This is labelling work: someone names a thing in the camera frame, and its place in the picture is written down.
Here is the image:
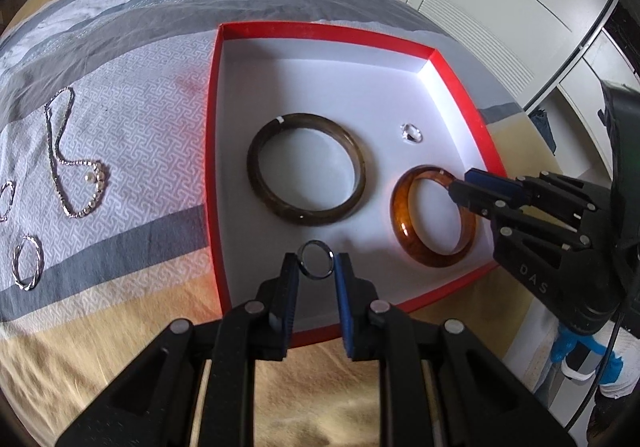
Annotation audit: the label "small dark metal ring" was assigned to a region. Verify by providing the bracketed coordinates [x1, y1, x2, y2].
[298, 241, 335, 279]

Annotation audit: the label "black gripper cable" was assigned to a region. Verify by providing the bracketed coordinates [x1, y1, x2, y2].
[565, 312, 631, 428]

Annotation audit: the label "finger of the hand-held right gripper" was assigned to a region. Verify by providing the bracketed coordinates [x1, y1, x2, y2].
[446, 181, 592, 248]
[465, 168, 613, 218]

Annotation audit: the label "blue jeans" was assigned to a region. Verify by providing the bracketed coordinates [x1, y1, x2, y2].
[530, 109, 558, 155]

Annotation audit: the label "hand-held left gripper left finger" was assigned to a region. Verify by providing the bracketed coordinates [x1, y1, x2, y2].
[55, 252, 301, 447]

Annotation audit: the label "striped bed blanket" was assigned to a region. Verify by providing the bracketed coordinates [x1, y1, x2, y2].
[0, 0, 531, 447]

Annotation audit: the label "red jewelry box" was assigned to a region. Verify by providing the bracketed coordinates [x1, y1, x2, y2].
[205, 22, 511, 350]

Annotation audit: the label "white wardrobe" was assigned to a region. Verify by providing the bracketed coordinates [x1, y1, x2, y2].
[320, 0, 640, 178]

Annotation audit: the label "amber bangle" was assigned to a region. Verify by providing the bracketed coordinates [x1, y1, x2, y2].
[390, 165, 478, 269]

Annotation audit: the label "silver pearl necklace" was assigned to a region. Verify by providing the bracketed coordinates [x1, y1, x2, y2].
[44, 87, 108, 220]

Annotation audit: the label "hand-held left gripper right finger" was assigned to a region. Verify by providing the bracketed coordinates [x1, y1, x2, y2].
[334, 252, 576, 447]

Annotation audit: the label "blue and white object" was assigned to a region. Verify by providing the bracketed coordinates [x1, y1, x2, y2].
[550, 324, 626, 398]

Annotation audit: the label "twisted silver hoop bracelet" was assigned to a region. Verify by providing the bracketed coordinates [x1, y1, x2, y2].
[12, 234, 45, 290]
[0, 181, 17, 222]

